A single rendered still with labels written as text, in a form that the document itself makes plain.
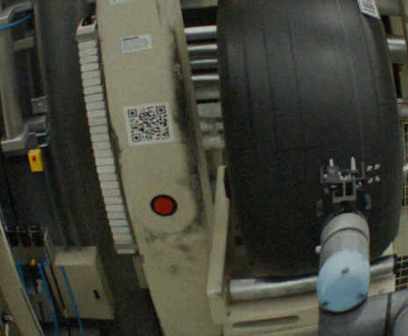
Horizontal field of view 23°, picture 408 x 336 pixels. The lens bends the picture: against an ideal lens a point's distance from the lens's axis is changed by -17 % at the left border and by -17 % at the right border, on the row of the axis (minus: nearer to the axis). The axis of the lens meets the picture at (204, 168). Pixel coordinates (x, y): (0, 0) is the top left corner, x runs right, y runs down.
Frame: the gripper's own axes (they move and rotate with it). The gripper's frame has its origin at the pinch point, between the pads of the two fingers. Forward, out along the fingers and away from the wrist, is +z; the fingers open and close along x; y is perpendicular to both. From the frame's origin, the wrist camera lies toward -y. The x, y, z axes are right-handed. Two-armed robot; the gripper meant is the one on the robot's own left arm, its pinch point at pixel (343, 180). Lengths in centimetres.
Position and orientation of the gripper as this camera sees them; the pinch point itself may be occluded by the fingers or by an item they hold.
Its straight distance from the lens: 163.1
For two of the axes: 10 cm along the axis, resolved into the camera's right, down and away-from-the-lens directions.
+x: -9.9, 0.8, 1.2
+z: 0.7, -4.5, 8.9
